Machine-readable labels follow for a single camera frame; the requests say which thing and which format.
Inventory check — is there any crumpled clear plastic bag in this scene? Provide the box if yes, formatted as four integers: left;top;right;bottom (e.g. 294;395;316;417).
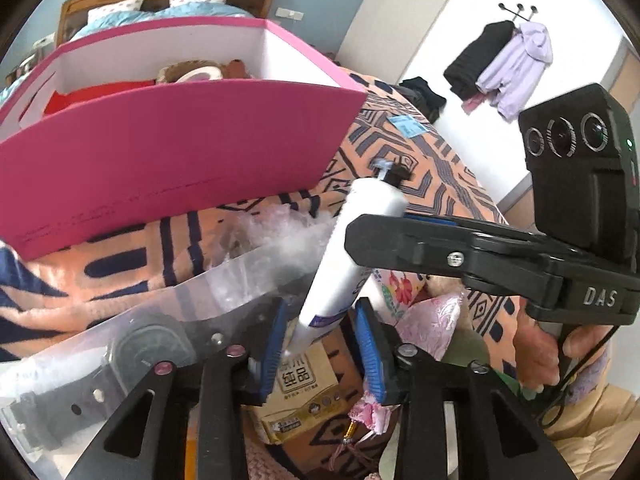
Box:
210;205;335;272

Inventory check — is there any left white pillow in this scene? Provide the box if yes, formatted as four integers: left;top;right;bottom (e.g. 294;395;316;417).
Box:
87;0;144;24

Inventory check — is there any pink floral pouch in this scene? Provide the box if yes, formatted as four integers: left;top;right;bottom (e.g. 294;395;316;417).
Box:
349;292;463;434

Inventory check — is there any watch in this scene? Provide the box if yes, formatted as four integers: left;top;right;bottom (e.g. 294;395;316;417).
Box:
1;248;316;479

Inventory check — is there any blue paper card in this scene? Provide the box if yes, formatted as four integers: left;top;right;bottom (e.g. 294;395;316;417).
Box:
388;115;428;139

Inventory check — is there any red packet in box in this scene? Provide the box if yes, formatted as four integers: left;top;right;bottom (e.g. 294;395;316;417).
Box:
43;79;155;116

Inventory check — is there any orange patterned blanket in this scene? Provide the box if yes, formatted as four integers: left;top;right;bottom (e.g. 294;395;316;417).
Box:
1;74;503;362

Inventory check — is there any white lotion tube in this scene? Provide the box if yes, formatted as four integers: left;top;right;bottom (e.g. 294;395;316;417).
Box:
283;158;411;359

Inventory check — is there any lilac hoodie on hook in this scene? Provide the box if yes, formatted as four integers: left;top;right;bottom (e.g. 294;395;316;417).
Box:
475;22;553;122

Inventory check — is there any brown tape roll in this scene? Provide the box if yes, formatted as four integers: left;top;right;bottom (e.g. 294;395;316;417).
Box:
155;60;221;84

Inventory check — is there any black clothes pile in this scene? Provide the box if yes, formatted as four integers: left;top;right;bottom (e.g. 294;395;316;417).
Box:
398;77;447;124

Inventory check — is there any black jacket on hook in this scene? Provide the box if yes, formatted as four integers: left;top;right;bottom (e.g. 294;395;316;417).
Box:
444;21;515;101

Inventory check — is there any wall coat hook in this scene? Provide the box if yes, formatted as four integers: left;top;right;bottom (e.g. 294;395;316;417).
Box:
498;2;538;22

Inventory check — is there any white tape roll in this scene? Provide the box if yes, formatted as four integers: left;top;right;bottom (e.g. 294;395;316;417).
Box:
177;65;224;82

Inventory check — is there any pink cardboard box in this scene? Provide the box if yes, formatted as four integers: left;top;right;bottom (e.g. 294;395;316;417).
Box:
1;18;367;260

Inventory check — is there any person's right hand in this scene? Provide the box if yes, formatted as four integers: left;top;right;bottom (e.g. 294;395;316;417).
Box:
513;298;612;393

